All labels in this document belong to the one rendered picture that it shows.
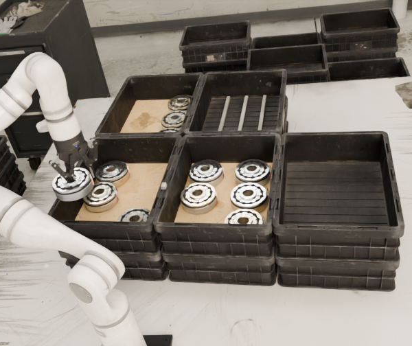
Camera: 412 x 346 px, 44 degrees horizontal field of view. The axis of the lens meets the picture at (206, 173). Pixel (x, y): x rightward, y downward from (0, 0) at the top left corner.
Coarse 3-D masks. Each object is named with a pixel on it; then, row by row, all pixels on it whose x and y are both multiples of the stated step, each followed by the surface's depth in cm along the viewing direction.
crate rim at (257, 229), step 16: (176, 160) 147; (272, 176) 136; (272, 192) 131; (160, 208) 134; (272, 208) 126; (160, 224) 127; (176, 224) 126; (192, 224) 126; (208, 224) 125; (224, 224) 124; (240, 224) 123; (256, 224) 123; (272, 224) 123
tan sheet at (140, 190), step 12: (132, 168) 164; (144, 168) 163; (156, 168) 163; (96, 180) 162; (132, 180) 160; (144, 180) 159; (156, 180) 158; (120, 192) 155; (132, 192) 155; (144, 192) 154; (156, 192) 153; (120, 204) 151; (132, 204) 150; (144, 204) 150; (84, 216) 149; (96, 216) 148; (108, 216) 148
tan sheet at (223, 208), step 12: (228, 168) 157; (228, 180) 153; (228, 192) 149; (180, 204) 147; (216, 204) 145; (228, 204) 145; (180, 216) 143; (192, 216) 143; (204, 216) 142; (216, 216) 141; (264, 216) 139
